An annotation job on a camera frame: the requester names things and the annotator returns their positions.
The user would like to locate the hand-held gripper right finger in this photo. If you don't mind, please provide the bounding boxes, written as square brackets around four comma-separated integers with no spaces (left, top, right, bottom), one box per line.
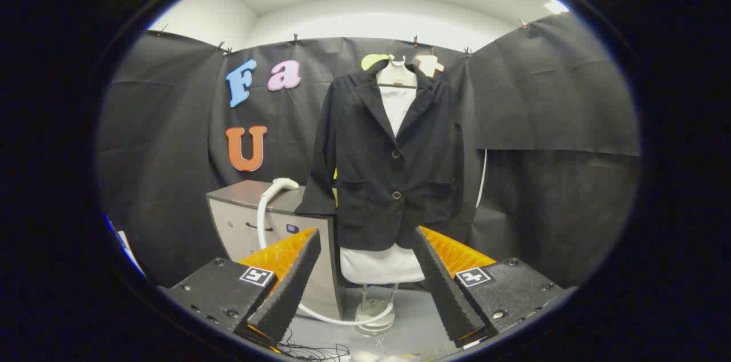
[412,226,565,348]

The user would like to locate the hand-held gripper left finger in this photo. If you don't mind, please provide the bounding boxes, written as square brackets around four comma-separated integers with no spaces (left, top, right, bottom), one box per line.
[162,228,322,351]

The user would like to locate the black button jacket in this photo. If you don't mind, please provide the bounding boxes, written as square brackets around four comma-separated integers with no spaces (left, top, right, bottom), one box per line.
[295,59,466,252]

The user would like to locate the white mannequin torso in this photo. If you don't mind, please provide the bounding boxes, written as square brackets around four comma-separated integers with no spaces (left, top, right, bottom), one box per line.
[340,55,426,285]

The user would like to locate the metal mannequin stand base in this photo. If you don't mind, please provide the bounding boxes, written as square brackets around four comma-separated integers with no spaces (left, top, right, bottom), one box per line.
[354,283,397,337]

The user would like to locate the grey cabinet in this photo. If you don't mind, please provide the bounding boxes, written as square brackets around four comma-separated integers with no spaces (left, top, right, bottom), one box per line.
[206,180,343,321]

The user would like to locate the white paper sheets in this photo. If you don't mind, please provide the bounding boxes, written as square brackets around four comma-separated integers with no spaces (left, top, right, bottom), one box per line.
[113,230,144,275]

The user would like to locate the black backdrop cloth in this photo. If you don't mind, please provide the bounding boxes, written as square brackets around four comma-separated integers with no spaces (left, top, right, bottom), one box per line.
[97,11,640,288]

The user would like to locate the black floor cables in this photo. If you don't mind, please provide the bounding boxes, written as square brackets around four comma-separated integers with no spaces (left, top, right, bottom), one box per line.
[277,328,352,361]

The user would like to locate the thin white cord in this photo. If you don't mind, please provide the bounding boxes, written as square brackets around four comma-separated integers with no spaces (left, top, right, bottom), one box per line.
[477,149,488,208]

